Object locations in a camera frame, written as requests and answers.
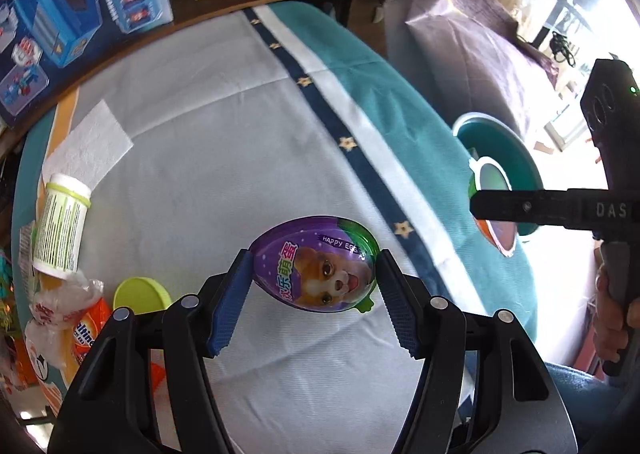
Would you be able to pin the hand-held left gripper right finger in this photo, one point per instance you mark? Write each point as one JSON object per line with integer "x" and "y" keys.
{"x": 400, "y": 304}

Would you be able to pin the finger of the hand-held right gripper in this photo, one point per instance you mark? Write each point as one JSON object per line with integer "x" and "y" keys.
{"x": 525, "y": 209}

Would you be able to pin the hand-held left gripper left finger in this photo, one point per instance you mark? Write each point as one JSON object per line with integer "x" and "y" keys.
{"x": 230, "y": 304}

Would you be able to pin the teal plastic bucket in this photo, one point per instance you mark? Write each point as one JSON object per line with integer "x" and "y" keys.
{"x": 515, "y": 153}

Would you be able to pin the purple toy egg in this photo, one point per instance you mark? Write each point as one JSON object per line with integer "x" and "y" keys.
{"x": 310, "y": 269}

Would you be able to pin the lime green lid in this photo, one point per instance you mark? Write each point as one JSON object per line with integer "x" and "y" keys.
{"x": 140, "y": 294}

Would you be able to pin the white bottle with green label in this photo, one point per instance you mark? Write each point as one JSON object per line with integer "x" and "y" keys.
{"x": 60, "y": 229}

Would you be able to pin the white tissue paper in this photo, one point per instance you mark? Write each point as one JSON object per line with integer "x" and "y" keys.
{"x": 90, "y": 143}

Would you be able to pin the person's right hand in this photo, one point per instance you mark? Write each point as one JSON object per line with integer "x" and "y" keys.
{"x": 607, "y": 329}

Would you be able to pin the orange snack wrapper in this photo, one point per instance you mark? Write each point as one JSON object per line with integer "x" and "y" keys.
{"x": 90, "y": 334}

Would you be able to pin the purple woven bag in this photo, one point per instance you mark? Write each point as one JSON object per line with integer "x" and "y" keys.
{"x": 475, "y": 43}

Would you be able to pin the printed blanket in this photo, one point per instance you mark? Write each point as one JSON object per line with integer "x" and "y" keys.
{"x": 200, "y": 133}

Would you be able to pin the white plastic bag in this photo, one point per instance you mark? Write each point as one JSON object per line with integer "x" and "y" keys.
{"x": 55, "y": 324}

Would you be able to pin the person's blue jeans leg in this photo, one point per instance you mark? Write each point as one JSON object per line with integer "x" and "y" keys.
{"x": 575, "y": 399}

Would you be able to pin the clear plastic wrapper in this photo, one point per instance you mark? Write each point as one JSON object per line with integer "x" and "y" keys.
{"x": 27, "y": 254}

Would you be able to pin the blue toy box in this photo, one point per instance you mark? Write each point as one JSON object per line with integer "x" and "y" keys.
{"x": 60, "y": 8}

